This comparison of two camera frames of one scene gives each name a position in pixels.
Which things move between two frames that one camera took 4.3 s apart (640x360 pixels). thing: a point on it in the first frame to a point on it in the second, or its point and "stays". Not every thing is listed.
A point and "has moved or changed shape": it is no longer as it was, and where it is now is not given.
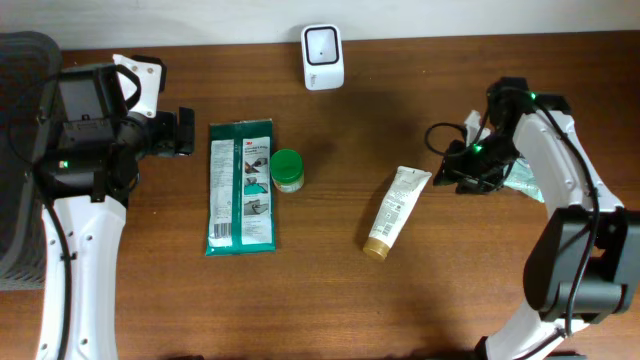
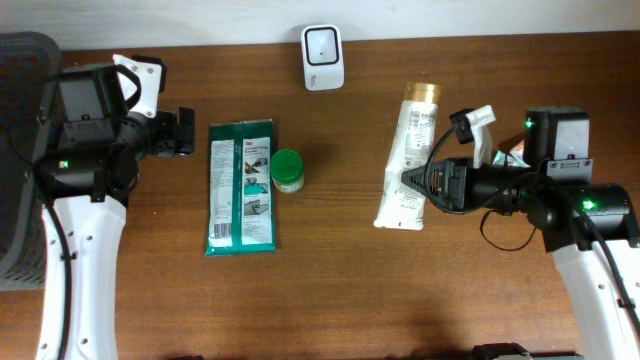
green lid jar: [287, 170] stays
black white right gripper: [452, 167] to [456, 189]
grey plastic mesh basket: [30, 71] stays
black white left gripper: [185, 130] stays
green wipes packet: [241, 201] stays
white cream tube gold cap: [395, 209] has moved or changed shape
